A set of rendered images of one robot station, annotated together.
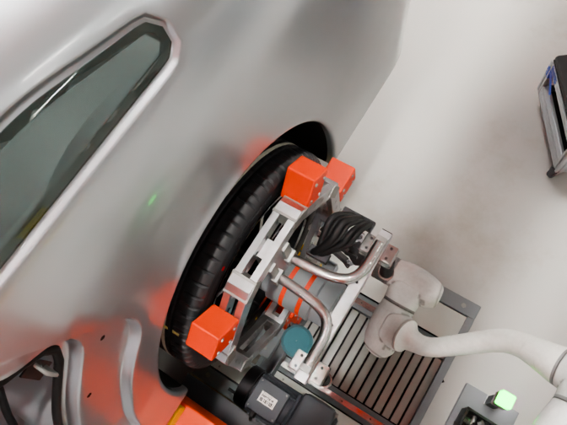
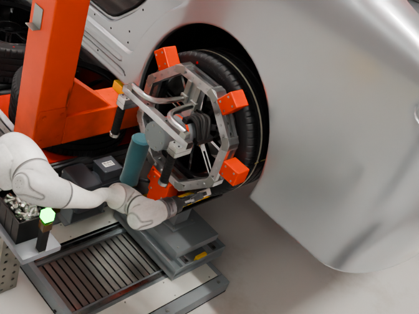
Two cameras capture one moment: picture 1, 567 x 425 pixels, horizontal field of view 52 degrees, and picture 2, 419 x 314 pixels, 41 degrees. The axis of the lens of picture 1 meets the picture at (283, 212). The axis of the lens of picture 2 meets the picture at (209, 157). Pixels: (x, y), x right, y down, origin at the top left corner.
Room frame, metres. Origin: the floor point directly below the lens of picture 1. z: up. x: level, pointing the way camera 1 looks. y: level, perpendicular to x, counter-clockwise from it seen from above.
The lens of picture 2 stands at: (-0.04, -2.00, 2.18)
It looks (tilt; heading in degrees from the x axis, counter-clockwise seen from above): 34 degrees down; 73
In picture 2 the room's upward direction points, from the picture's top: 22 degrees clockwise
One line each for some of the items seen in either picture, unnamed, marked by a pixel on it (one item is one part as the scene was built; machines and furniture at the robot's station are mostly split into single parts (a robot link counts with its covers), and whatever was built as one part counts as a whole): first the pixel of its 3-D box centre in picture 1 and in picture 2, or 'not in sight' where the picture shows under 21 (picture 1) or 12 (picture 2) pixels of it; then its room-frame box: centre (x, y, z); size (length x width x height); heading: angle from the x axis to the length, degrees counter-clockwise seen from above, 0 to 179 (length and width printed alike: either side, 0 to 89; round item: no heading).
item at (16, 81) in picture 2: not in sight; (72, 104); (-0.07, 0.77, 0.39); 0.66 x 0.66 x 0.24
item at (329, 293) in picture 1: (302, 287); (172, 131); (0.37, 0.02, 0.85); 0.21 x 0.14 x 0.14; 40
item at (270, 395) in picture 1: (277, 403); (99, 190); (0.15, 0.24, 0.26); 0.42 x 0.18 x 0.35; 40
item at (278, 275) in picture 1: (291, 317); (160, 85); (0.27, 0.06, 1.03); 0.19 x 0.18 x 0.11; 40
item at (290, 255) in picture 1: (334, 246); (191, 112); (0.39, -0.09, 1.03); 0.19 x 0.18 x 0.11; 40
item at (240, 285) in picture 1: (279, 274); (184, 128); (0.43, 0.07, 0.85); 0.54 x 0.07 x 0.54; 130
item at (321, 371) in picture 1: (310, 368); (128, 100); (0.16, 0.07, 0.93); 0.09 x 0.05 x 0.05; 40
